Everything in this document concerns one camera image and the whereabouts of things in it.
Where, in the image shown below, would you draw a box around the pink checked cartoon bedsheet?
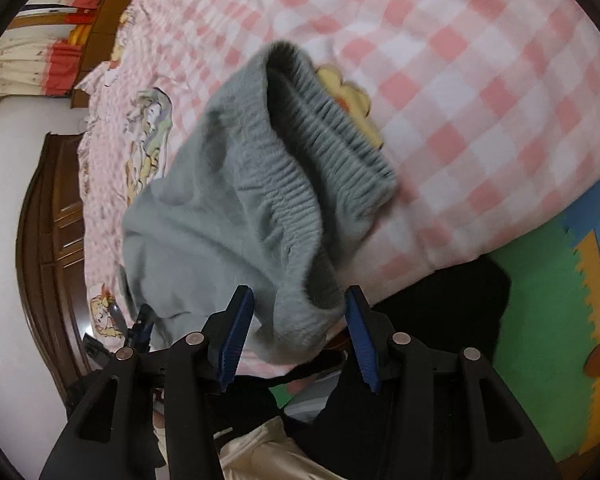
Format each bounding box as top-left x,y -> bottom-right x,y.
72,0 -> 600,378

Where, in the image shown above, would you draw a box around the person's black clothing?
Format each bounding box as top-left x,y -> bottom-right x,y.
150,255 -> 512,480

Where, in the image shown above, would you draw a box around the person's cream trousers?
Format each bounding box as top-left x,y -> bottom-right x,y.
219,415 -> 333,480

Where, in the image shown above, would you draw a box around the cartoon print curtain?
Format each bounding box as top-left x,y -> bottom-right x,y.
0,6 -> 83,102

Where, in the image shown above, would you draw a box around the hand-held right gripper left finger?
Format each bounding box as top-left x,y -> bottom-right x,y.
39,285 -> 255,480

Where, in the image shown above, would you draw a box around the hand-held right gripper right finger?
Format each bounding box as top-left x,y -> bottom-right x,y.
345,285 -> 563,480

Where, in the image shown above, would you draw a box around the dark wooden headboard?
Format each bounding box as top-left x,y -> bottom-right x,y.
15,132 -> 97,377

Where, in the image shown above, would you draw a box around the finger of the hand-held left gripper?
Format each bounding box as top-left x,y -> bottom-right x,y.
127,304 -> 157,353

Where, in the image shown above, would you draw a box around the grey fleece pants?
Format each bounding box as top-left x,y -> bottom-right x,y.
116,40 -> 400,366

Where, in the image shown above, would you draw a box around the colourful foam floor mat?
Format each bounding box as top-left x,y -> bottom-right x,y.
489,165 -> 600,466

